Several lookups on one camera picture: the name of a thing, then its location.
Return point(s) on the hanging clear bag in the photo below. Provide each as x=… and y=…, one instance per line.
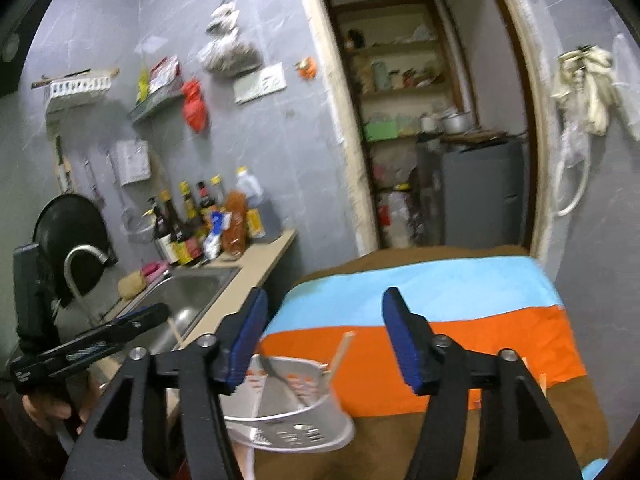
x=230, y=55

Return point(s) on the worn door frame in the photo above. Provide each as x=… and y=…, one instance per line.
x=345, y=160

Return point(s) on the teal canister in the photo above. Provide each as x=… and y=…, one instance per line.
x=380, y=77

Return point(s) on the orange plug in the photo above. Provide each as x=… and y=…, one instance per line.
x=306, y=69

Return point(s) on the yellow sponge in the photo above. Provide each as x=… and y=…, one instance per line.
x=132, y=284

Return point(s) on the orange spice packet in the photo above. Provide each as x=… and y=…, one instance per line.
x=235, y=225

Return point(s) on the hanging metal strainer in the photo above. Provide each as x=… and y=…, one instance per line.
x=136, y=227

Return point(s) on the pale sauce bottle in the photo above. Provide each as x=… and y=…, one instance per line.
x=218, y=190

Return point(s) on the red food packets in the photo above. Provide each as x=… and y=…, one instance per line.
x=165, y=72

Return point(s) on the metal cooking pot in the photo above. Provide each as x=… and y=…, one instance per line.
x=456, y=124

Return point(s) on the blue and white packet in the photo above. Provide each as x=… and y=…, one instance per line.
x=217, y=232

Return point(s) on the black wok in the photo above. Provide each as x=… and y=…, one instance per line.
x=65, y=220

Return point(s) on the wooden storage shelf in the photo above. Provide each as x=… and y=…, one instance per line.
x=400, y=90

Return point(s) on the white mesh bag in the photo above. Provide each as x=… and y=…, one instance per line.
x=631, y=110

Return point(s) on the dark sauce bottle yellow cap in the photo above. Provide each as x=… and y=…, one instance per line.
x=190, y=210

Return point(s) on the black range hood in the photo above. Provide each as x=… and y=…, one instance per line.
x=15, y=65

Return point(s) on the clear plastic bag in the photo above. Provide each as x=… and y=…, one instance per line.
x=570, y=145

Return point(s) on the steel faucet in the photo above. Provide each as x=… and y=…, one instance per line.
x=82, y=251

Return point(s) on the white wall box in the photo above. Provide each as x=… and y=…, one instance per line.
x=132, y=162

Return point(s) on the large cooking oil jug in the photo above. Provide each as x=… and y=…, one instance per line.
x=262, y=220

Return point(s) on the person's left hand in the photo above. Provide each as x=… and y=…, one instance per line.
x=47, y=410

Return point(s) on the white wall basket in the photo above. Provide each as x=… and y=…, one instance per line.
x=75, y=91

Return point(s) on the metal wall shelf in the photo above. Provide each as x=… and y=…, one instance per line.
x=155, y=106

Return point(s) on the green box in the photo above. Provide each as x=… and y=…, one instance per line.
x=380, y=130

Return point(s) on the white wall socket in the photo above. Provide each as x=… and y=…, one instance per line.
x=260, y=84

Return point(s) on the dark sauce bottle yellow label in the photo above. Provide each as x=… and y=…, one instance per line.
x=175, y=230

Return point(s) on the white plastic utensil holder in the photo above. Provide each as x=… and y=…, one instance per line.
x=300, y=435

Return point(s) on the dark sauce bottle red cap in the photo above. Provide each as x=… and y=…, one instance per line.
x=204, y=200

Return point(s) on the pale rubber gloves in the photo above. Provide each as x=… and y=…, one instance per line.
x=597, y=95

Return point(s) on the yellow snack packet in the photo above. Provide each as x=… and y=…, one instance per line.
x=143, y=85

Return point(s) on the steel kitchen sink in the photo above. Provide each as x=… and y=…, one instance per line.
x=200, y=285

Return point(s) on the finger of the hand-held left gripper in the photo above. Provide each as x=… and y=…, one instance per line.
x=107, y=347
x=135, y=317

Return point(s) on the metal fork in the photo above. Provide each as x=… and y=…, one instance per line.
x=275, y=367

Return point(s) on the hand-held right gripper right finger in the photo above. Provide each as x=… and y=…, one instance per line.
x=400, y=345

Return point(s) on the wooden board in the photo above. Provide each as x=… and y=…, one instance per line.
x=475, y=136

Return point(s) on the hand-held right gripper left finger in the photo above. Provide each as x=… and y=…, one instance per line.
x=247, y=340

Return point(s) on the red plastic bag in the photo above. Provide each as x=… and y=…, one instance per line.
x=195, y=110

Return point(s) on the wooden wall knife rack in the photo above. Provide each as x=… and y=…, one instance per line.
x=61, y=165

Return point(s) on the hanging metal ladle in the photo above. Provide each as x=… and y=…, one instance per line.
x=90, y=180

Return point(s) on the striped blanket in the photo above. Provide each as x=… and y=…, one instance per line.
x=450, y=290

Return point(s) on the pink scrubber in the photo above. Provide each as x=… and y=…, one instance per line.
x=155, y=269

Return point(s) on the grey appliance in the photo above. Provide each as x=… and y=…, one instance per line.
x=480, y=190

